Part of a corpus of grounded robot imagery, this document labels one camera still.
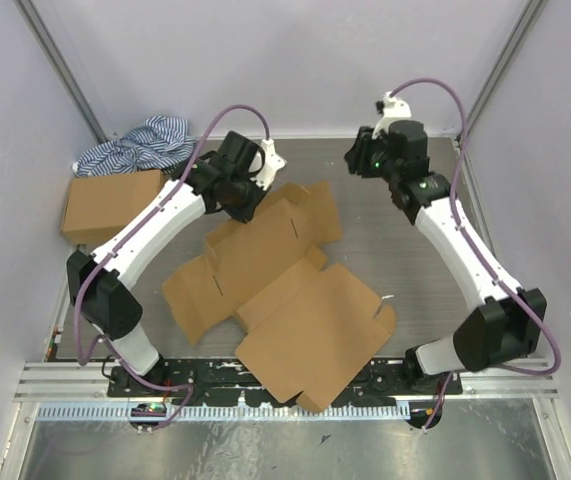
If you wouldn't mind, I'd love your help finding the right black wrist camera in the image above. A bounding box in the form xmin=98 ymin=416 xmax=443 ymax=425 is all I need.
xmin=372 ymin=92 xmax=430 ymax=177

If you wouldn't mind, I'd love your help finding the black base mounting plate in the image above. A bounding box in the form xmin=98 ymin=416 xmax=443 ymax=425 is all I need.
xmin=101 ymin=357 xmax=444 ymax=408

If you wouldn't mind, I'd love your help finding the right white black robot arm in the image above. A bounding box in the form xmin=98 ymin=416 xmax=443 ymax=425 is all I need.
xmin=344 ymin=120 xmax=547 ymax=395

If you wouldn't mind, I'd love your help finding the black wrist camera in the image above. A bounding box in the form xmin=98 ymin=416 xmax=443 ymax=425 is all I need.
xmin=217 ymin=131 xmax=287 ymax=191
xmin=372 ymin=92 xmax=430 ymax=177

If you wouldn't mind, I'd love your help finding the closed brown cardboard box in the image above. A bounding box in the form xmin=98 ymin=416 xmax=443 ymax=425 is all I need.
xmin=61 ymin=170 xmax=165 ymax=246

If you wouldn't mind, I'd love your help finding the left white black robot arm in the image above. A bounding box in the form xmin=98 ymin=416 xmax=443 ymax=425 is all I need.
xmin=66 ymin=146 xmax=286 ymax=397

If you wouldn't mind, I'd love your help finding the brown cardboard box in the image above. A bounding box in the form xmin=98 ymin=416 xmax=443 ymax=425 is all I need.
xmin=61 ymin=170 xmax=165 ymax=246
xmin=162 ymin=181 xmax=396 ymax=413

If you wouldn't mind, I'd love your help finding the white slotted cable duct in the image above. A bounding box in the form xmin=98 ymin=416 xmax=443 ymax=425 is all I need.
xmin=35 ymin=401 xmax=411 ymax=422

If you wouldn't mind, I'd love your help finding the aluminium corner post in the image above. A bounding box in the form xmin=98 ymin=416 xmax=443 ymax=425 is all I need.
xmin=14 ymin=0 xmax=108 ymax=143
xmin=467 ymin=0 xmax=548 ymax=135

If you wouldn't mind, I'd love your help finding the aluminium front rail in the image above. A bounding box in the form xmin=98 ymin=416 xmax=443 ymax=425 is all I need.
xmin=14 ymin=361 xmax=559 ymax=402

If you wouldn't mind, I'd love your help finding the right aluminium corner post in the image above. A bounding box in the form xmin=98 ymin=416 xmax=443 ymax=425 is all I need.
xmin=467 ymin=0 xmax=548 ymax=135

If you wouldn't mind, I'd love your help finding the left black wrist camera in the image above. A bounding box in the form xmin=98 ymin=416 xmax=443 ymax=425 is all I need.
xmin=217 ymin=131 xmax=287 ymax=191

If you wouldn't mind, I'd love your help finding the blue striped crumpled cloth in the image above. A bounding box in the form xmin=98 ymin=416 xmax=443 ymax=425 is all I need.
xmin=72 ymin=115 xmax=196 ymax=178

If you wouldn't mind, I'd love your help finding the left aluminium corner post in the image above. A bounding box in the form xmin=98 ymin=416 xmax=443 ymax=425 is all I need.
xmin=14 ymin=0 xmax=108 ymax=143

